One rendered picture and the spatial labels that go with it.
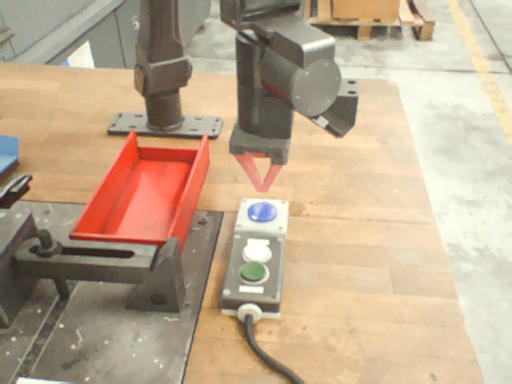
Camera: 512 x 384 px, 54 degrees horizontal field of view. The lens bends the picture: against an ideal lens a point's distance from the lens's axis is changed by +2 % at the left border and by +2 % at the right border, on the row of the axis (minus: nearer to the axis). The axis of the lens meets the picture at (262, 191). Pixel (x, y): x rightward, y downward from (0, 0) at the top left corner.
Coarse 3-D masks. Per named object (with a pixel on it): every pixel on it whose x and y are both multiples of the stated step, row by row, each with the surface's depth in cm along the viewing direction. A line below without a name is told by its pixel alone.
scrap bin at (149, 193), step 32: (128, 160) 76; (160, 160) 81; (192, 160) 80; (96, 192) 65; (128, 192) 74; (160, 192) 74; (192, 192) 69; (96, 224) 65; (128, 224) 68; (160, 224) 68
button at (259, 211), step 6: (252, 204) 67; (258, 204) 67; (264, 204) 67; (270, 204) 67; (252, 210) 66; (258, 210) 66; (264, 210) 66; (270, 210) 66; (276, 210) 66; (252, 216) 65; (258, 216) 65; (264, 216) 65; (270, 216) 65
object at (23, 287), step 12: (36, 228) 59; (24, 240) 57; (12, 252) 55; (0, 264) 53; (12, 264) 55; (0, 276) 53; (12, 276) 55; (0, 288) 53; (12, 288) 55; (24, 288) 58; (0, 300) 53; (12, 300) 56; (24, 300) 58; (0, 312) 54; (12, 312) 56; (0, 324) 55
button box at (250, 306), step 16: (240, 240) 62; (256, 240) 62; (272, 240) 62; (240, 256) 60; (272, 256) 60; (240, 272) 57; (272, 272) 58; (224, 288) 56; (240, 288) 56; (256, 288) 56; (272, 288) 56; (224, 304) 55; (240, 304) 55; (256, 304) 55; (272, 304) 55; (256, 320) 55; (256, 352) 52; (288, 368) 50
